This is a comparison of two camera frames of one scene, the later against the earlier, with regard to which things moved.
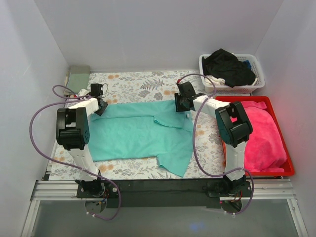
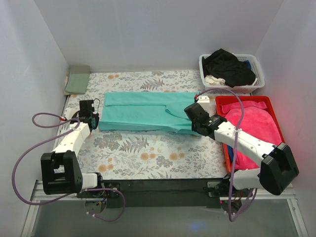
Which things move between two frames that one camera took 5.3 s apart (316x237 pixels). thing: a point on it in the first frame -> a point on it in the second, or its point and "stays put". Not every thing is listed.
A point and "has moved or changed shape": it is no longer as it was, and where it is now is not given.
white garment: (215, 81) stays put
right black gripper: (178, 102) -> (195, 125)
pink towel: (265, 151) stays put
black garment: (225, 65) stays put
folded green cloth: (79, 78) stays put
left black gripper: (101, 107) -> (93, 122)
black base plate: (164, 193) stays put
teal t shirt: (143, 129) has moved or changed shape
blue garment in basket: (248, 64) stays put
